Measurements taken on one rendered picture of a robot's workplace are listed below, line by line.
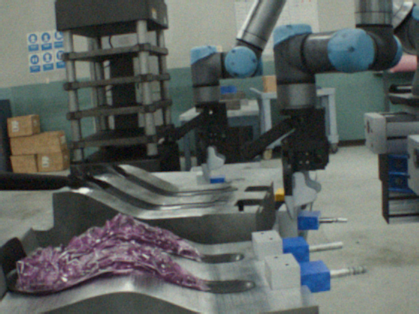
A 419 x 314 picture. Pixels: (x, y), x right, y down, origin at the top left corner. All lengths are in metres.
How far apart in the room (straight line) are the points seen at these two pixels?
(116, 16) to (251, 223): 4.21
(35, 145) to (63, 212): 6.76
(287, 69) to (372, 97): 6.70
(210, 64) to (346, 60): 0.59
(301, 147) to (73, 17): 4.27
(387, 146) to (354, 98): 6.30
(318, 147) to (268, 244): 0.28
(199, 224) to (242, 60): 0.49
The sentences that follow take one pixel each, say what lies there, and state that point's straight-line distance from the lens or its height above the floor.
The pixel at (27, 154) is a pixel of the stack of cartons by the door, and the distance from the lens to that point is 7.80.
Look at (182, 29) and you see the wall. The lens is 7.51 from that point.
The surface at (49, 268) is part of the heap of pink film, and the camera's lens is 0.67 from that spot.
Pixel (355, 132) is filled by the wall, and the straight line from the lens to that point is 7.62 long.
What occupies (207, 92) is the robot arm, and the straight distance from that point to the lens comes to 1.39.
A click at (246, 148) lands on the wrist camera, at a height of 0.97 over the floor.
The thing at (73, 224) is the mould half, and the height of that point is 0.87.
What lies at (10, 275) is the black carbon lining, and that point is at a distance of 0.76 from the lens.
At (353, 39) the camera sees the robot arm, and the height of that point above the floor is 1.16.
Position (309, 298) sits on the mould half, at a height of 0.85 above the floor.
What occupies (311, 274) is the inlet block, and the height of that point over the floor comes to 0.87.
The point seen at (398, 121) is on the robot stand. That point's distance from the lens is 1.30.
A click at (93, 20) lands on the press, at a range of 5.02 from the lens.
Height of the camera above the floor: 1.11
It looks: 9 degrees down
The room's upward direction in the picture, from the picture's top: 5 degrees counter-clockwise
